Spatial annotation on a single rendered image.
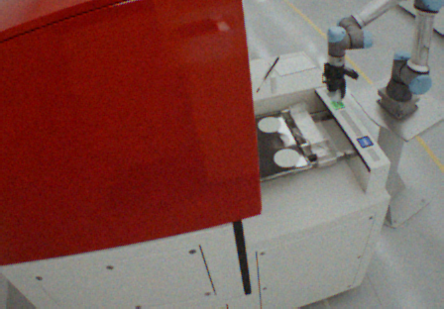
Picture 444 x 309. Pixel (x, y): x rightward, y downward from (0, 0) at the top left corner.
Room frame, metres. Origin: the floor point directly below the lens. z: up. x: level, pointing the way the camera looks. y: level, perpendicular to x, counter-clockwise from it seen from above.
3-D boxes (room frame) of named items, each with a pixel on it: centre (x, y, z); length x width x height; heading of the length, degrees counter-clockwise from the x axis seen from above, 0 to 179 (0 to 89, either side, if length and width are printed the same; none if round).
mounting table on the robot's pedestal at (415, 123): (1.43, -0.93, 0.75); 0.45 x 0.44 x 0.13; 110
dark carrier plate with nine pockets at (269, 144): (1.20, -0.12, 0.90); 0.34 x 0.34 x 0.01; 7
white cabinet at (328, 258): (1.30, -0.26, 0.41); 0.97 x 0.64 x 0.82; 7
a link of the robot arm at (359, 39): (1.33, -0.60, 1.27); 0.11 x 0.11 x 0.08; 89
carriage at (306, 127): (1.25, -0.38, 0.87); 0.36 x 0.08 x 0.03; 7
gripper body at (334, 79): (1.31, -0.50, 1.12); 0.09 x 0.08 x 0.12; 97
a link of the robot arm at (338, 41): (1.31, -0.51, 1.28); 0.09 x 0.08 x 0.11; 89
